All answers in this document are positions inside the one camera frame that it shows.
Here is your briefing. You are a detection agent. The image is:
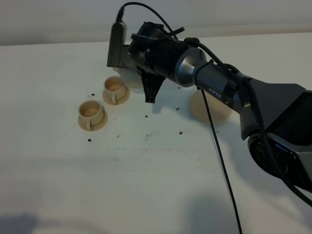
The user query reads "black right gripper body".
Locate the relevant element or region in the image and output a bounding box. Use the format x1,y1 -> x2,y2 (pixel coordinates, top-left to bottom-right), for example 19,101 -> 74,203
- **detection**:
128,22 -> 188,86

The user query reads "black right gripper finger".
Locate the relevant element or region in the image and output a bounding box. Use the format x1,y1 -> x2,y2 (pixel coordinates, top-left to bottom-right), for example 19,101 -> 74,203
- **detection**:
141,72 -> 165,103

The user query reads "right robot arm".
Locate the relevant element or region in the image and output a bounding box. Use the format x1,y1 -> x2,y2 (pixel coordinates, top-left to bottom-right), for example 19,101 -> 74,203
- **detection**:
128,22 -> 312,191

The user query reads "far beige teacup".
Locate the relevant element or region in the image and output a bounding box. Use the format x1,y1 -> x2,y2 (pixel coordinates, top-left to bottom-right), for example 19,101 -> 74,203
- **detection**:
104,76 -> 126,91

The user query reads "beige teacup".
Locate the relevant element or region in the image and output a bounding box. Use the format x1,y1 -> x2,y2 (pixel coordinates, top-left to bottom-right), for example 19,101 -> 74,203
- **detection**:
104,76 -> 126,91
78,100 -> 104,117

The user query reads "near beige saucer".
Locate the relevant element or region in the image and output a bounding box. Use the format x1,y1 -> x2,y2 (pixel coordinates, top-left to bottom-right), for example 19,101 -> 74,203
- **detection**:
78,110 -> 108,132

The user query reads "near beige teacup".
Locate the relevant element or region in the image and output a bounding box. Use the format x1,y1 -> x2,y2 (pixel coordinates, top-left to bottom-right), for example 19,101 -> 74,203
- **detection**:
78,100 -> 104,117

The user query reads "round beige coaster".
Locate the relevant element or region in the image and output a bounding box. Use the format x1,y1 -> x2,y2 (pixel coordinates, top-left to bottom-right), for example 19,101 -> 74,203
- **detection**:
189,91 -> 233,124

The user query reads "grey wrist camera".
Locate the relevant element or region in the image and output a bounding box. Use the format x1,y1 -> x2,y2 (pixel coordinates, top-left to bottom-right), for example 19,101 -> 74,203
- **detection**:
107,21 -> 127,68

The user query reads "black camera cable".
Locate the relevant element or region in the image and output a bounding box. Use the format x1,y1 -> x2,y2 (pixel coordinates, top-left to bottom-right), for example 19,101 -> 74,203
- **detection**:
117,2 -> 312,234

